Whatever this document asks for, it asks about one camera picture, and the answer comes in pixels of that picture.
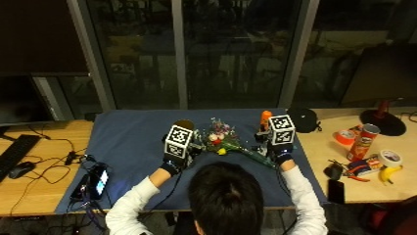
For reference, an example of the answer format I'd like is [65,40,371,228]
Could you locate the black power adapter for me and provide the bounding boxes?
[63,151,78,166]

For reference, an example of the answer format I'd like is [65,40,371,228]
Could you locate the orange tape roll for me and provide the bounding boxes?
[332,129,358,147]

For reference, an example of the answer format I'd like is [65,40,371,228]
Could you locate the black monitor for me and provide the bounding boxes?
[0,72,58,127]

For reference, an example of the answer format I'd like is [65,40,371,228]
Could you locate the red handled pliers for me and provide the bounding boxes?
[340,173,371,183]

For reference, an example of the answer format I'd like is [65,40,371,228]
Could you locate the colourful snack packet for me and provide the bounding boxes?
[344,156,386,177]

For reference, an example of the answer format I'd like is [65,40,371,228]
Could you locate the black battery pack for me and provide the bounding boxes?
[69,173,90,202]

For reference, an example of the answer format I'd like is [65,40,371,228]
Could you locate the person's left hand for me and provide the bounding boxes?
[158,129,206,177]

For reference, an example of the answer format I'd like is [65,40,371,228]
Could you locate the dark monitor back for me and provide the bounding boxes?
[336,43,417,108]

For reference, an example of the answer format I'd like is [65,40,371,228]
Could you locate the person's right hand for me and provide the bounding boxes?
[254,129,296,166]

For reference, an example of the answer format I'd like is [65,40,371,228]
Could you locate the black cap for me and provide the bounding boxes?
[284,107,323,134]

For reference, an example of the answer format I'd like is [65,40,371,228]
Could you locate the smartphone with lit screen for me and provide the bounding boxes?
[87,162,110,201]

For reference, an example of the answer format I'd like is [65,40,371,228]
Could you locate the black smartphone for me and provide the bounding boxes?
[326,178,346,206]

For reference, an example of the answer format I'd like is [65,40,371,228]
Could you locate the red chip can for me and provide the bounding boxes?
[344,122,382,163]

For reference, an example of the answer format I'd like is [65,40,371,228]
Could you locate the right glove white marker cube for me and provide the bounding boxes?
[267,115,296,147]

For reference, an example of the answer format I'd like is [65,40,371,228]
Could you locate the yellow banana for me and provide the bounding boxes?
[378,164,403,186]

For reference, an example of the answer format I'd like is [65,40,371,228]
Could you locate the glove white marker cube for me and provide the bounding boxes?
[162,124,195,161]
[267,115,296,147]

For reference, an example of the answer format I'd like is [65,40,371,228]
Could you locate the black cable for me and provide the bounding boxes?
[7,125,89,216]

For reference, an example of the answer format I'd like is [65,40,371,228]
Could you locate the artificial flower bouquet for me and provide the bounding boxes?
[202,117,276,169]

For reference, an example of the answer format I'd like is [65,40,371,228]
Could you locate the red black bag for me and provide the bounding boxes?
[366,195,417,235]

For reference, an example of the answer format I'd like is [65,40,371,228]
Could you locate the dark brown vase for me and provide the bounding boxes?
[171,118,197,132]

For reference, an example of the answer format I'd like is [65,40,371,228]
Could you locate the black keyboard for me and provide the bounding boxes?
[0,133,42,182]

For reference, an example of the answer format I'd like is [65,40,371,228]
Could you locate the black computer mouse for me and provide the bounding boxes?
[7,161,37,180]

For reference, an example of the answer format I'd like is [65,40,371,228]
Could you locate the grey window frame post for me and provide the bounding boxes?
[275,0,322,110]
[65,0,117,112]
[169,0,190,111]

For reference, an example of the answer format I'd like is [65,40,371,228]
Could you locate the left glove white marker cube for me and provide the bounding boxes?
[162,124,195,161]

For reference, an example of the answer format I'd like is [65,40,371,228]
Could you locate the the person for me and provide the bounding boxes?
[103,129,328,235]

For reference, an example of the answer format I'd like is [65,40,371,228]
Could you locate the black round stand base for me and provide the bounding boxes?
[358,97,408,137]

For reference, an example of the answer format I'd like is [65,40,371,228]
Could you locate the white tape roll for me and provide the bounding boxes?
[376,149,403,168]

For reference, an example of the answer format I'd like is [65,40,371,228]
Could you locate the blue table cloth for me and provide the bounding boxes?
[54,108,327,215]

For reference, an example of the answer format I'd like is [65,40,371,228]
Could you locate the orange bottle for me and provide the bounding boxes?
[258,110,272,133]

